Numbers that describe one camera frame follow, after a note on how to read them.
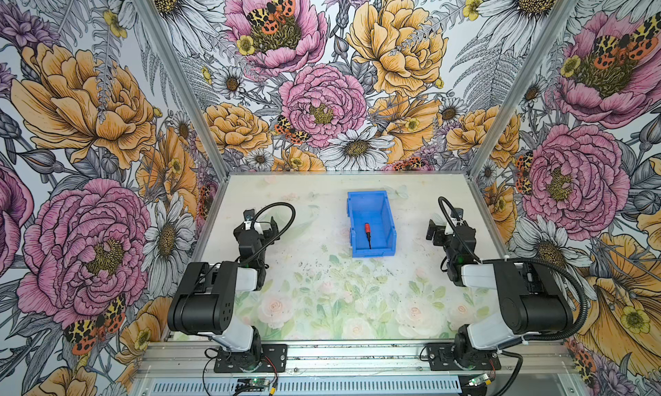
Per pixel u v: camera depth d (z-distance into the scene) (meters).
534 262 0.50
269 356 0.75
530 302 0.46
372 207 1.11
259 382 0.71
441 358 0.74
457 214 0.79
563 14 0.75
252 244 0.71
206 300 0.45
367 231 1.02
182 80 0.90
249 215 0.78
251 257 0.68
